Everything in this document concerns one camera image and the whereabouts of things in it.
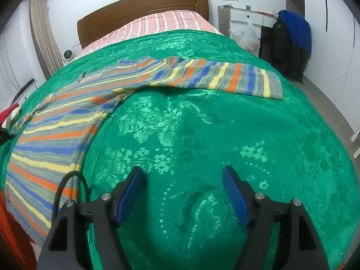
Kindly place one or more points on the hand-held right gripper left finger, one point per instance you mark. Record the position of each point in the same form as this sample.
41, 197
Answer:
130, 197

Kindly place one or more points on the red-orange cloth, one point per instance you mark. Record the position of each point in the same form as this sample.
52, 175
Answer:
14, 230

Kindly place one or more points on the pink striped pillow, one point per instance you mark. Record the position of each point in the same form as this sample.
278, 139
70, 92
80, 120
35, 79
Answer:
157, 24

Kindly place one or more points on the green floral blanket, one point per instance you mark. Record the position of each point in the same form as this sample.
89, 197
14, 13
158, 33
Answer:
197, 132

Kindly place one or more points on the small white fan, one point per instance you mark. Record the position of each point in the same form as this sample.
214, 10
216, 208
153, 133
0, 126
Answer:
68, 55

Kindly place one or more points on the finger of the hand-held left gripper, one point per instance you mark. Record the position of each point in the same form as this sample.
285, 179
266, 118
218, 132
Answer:
5, 135

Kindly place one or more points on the beige curtain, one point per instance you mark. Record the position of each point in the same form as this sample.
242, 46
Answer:
42, 28

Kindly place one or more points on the clear bottle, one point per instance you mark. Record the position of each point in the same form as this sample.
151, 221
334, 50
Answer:
247, 5

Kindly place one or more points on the white plastic bag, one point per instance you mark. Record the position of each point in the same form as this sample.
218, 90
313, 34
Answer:
247, 36

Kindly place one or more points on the white wardrobe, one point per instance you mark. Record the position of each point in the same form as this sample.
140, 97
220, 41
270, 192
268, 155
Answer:
337, 47

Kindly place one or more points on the red cloth item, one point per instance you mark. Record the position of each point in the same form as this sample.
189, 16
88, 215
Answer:
7, 114

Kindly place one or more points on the blue knit garment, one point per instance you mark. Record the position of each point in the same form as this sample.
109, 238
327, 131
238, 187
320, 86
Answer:
298, 28

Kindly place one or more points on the wooden headboard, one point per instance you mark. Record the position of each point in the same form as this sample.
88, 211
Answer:
140, 2

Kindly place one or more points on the black stick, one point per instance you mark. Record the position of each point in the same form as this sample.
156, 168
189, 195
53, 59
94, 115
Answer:
24, 90

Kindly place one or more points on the white desk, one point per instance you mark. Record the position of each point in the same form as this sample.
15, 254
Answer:
242, 15

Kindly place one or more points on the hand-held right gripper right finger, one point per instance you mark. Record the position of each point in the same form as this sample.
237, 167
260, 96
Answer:
236, 199

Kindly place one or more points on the striped knit sweater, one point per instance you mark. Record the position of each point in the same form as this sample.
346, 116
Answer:
70, 118

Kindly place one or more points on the black jacket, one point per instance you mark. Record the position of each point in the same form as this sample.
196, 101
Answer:
284, 47

